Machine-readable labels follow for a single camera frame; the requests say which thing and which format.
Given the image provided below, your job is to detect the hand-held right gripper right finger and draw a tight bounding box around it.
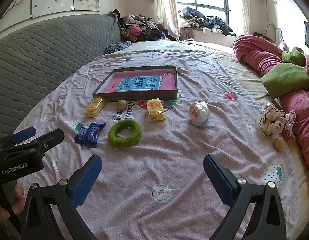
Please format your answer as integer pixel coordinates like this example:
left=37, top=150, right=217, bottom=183
left=203, top=154, right=287, bottom=240

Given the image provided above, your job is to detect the strawberry print bedsheet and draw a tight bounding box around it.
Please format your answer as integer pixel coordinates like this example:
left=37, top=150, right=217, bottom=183
left=13, top=40, right=301, bottom=240

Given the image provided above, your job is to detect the green fuzzy hair ring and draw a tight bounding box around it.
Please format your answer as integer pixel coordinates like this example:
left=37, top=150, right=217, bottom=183
left=108, top=119, right=142, bottom=148

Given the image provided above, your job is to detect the dark blue patterned cloth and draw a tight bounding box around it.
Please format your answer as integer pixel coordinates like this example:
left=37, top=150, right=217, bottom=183
left=105, top=41, right=132, bottom=54

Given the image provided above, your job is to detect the beige bed sheet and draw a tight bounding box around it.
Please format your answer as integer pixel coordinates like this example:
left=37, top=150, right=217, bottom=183
left=131, top=40, right=309, bottom=230

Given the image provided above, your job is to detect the pink quilt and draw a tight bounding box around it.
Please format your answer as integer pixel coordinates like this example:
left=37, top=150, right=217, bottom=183
left=233, top=35, right=309, bottom=175

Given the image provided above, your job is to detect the pile of clothes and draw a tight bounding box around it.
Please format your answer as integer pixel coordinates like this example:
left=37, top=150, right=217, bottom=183
left=113, top=9, right=180, bottom=43

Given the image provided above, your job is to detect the green blanket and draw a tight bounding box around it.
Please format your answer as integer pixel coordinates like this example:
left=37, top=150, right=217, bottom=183
left=260, top=47, right=309, bottom=98

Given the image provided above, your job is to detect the clothes pile on windowsill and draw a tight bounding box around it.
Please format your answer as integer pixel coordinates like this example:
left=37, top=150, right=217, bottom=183
left=178, top=6, right=236, bottom=37

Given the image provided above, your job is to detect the person's left hand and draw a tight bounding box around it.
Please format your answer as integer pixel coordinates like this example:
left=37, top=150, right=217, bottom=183
left=0, top=183, right=25, bottom=222

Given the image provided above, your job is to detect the white round snack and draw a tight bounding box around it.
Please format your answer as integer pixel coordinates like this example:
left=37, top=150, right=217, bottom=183
left=189, top=101, right=210, bottom=127

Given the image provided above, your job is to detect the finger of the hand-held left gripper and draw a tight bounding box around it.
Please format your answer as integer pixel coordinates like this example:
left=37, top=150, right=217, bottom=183
left=0, top=127, right=37, bottom=153
left=5, top=129, right=65, bottom=156

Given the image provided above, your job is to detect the blue snack packet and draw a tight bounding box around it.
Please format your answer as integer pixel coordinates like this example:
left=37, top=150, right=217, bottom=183
left=74, top=122, right=107, bottom=147

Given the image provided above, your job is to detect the yellow rice cracker packet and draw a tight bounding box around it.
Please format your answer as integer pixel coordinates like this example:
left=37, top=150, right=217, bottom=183
left=146, top=98, right=167, bottom=122
left=85, top=97, right=106, bottom=118

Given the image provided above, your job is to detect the white curtain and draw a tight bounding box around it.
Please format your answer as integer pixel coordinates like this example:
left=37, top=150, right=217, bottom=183
left=154, top=0, right=181, bottom=40
left=237, top=0, right=251, bottom=35

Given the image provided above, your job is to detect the red white small packet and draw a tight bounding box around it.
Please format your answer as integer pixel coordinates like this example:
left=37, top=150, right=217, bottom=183
left=284, top=110, right=297, bottom=140

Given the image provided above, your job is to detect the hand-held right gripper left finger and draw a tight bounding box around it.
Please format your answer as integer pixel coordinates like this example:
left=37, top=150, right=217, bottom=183
left=20, top=154, right=103, bottom=240

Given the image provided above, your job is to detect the grey quilted headboard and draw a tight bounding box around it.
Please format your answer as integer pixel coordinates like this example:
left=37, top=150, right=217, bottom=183
left=0, top=12, right=122, bottom=140

